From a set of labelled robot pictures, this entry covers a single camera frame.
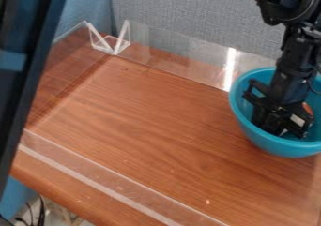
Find blue plastic bowl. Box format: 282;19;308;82
229;67;321;158

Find white brown toy mushroom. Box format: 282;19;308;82
290;102;315;127

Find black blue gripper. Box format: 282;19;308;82
244;23;321;139

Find clear acrylic barrier frame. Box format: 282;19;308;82
14;21;270;226

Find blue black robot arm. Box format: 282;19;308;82
0;0;321;198

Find black cables under table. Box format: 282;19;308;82
0;195;48;226

